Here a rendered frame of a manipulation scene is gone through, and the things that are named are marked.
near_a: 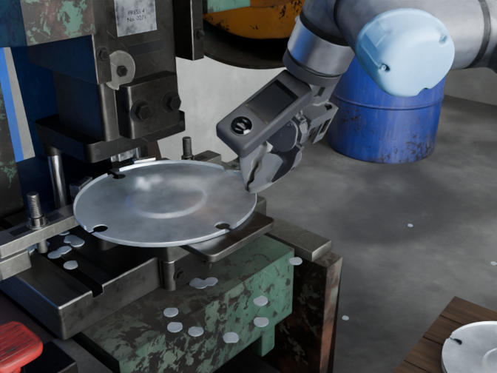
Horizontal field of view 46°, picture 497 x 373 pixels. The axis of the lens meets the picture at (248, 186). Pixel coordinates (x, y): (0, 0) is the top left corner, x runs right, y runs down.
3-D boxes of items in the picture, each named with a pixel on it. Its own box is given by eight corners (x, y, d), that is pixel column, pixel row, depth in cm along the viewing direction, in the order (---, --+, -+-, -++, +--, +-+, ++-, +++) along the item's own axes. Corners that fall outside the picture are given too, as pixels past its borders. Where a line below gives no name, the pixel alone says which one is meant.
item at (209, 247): (276, 290, 94) (277, 216, 88) (214, 332, 85) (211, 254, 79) (173, 236, 109) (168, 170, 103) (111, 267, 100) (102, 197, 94)
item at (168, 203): (175, 151, 112) (174, 147, 112) (293, 197, 95) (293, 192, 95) (38, 202, 93) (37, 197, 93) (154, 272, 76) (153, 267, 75)
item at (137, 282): (268, 226, 114) (268, 198, 111) (63, 342, 84) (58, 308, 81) (166, 180, 132) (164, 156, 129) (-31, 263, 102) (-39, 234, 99)
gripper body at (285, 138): (322, 143, 77) (362, 69, 70) (283, 165, 72) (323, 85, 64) (279, 110, 80) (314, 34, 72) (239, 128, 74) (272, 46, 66)
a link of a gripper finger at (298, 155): (287, 186, 76) (313, 135, 70) (279, 190, 75) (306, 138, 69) (260, 163, 77) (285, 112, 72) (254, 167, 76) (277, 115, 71)
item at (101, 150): (189, 143, 101) (188, 112, 99) (92, 179, 88) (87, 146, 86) (132, 121, 111) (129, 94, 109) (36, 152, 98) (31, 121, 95)
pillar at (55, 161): (71, 205, 102) (59, 129, 96) (59, 209, 101) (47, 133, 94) (63, 201, 103) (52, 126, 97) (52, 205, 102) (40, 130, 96)
